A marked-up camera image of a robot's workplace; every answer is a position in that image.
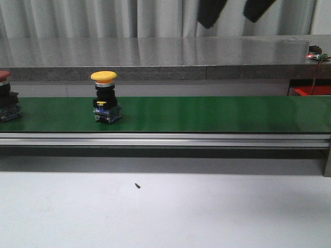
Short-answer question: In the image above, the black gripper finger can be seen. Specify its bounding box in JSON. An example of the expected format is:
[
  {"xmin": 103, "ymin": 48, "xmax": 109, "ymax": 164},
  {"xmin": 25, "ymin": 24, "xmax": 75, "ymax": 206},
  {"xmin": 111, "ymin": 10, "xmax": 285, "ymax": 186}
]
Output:
[
  {"xmin": 198, "ymin": 0, "xmax": 227, "ymax": 29},
  {"xmin": 243, "ymin": 0, "xmax": 276, "ymax": 23}
]

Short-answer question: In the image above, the yellow mushroom push button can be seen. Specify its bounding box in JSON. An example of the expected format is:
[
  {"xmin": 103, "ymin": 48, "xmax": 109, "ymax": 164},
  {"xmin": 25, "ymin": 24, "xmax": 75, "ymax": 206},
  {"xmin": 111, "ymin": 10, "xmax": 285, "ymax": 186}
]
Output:
[{"xmin": 91, "ymin": 71, "xmax": 121, "ymax": 123}]

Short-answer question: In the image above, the red mushroom push button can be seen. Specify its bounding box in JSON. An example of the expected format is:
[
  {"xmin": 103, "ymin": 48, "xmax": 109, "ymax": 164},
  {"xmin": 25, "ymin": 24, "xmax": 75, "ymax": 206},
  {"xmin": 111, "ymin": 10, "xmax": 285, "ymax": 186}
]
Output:
[{"xmin": 1, "ymin": 70, "xmax": 22, "ymax": 123}]

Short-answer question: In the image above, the grey stone counter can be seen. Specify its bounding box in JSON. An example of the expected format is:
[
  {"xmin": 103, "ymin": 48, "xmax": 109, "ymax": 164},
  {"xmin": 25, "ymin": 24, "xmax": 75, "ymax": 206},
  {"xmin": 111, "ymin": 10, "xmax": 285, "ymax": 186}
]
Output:
[{"xmin": 1, "ymin": 35, "xmax": 330, "ymax": 82}]

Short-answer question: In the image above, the small green circuit board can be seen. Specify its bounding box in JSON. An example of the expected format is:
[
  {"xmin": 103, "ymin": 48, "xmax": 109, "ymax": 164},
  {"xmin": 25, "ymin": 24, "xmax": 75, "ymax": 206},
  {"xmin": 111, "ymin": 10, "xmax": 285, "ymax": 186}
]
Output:
[{"xmin": 306, "ymin": 45, "xmax": 330, "ymax": 60}]

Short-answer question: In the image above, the red plastic tray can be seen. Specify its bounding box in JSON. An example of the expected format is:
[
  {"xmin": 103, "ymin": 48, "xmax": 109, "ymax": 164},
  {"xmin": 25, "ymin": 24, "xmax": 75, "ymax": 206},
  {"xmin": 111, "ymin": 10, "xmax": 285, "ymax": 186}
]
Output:
[{"xmin": 294, "ymin": 86, "xmax": 331, "ymax": 96}]

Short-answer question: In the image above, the green conveyor belt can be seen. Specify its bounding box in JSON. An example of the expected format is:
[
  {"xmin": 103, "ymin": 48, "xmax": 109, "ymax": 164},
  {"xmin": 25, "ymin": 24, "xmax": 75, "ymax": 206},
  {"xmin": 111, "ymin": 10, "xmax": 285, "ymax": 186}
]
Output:
[{"xmin": 1, "ymin": 96, "xmax": 330, "ymax": 133}]

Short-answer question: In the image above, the grey curtain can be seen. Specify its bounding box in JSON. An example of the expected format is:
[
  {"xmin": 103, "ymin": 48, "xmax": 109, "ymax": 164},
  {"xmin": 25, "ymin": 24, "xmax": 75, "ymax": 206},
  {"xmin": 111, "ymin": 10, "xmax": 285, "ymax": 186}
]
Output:
[{"xmin": 1, "ymin": 1, "xmax": 330, "ymax": 38}]

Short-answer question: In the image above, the aluminium conveyor frame rail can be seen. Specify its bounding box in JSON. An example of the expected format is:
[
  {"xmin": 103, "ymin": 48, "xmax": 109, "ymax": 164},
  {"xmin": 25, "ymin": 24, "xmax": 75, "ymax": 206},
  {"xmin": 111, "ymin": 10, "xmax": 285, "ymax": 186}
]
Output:
[{"xmin": 0, "ymin": 132, "xmax": 331, "ymax": 177}]

